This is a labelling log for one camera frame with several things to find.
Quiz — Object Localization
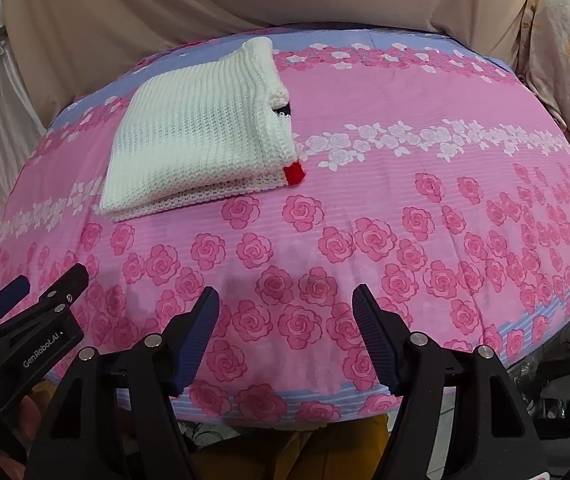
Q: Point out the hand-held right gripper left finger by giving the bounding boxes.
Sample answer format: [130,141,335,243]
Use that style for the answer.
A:
[29,287,222,480]

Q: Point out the white knitted sweater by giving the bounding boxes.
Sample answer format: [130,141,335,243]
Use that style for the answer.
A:
[99,36,306,222]

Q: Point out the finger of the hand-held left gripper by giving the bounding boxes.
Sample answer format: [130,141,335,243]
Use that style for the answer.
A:
[0,263,90,331]
[0,275,32,317]

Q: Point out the pink rose printed bed sheet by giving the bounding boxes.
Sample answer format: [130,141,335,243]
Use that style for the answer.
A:
[0,27,570,431]

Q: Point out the person's yellow pants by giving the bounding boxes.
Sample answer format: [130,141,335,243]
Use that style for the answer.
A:
[190,412,390,480]

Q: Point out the pale floral cloth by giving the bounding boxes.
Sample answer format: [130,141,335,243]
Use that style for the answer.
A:
[512,0,570,162]

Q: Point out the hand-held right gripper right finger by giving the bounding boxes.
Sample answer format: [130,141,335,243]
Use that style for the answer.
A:
[352,284,550,480]

